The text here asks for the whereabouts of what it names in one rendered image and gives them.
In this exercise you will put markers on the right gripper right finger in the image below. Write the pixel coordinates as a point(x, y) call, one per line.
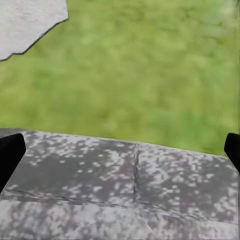
point(232, 149)

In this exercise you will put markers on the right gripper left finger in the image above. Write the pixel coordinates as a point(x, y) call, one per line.
point(12, 149)

